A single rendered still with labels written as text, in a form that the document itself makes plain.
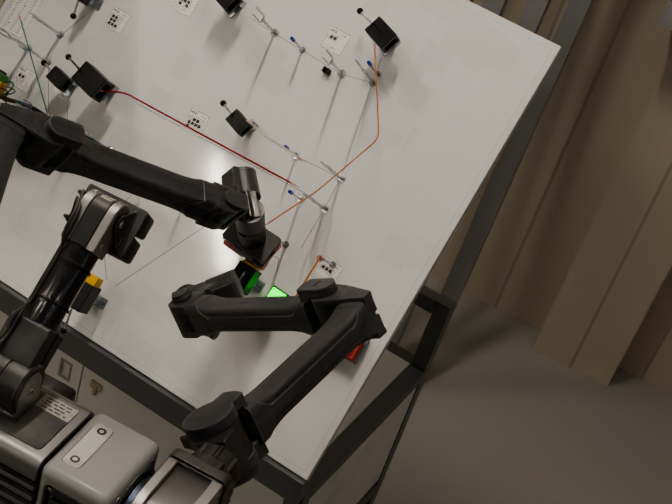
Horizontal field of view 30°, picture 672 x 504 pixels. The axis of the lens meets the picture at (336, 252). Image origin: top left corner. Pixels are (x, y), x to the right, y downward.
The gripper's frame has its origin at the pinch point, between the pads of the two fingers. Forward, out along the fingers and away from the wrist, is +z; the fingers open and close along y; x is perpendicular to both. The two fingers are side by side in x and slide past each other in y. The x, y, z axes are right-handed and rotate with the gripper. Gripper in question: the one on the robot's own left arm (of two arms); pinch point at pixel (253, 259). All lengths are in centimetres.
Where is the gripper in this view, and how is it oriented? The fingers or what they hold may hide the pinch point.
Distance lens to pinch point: 256.2
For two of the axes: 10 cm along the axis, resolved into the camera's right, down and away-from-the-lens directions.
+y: -8.1, -5.2, 2.7
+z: -0.2, 4.8, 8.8
